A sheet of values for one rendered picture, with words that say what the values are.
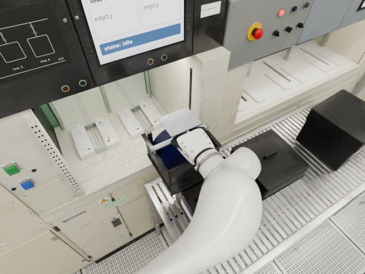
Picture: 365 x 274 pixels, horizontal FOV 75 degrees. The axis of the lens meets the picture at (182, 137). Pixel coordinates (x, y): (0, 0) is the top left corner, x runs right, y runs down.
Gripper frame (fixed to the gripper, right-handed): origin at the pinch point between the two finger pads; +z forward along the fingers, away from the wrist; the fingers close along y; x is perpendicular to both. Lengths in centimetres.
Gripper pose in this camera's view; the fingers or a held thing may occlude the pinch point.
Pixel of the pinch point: (180, 125)
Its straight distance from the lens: 83.9
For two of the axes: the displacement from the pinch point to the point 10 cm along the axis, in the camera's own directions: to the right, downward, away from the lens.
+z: -5.0, -6.6, 5.6
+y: 8.6, -3.8, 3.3
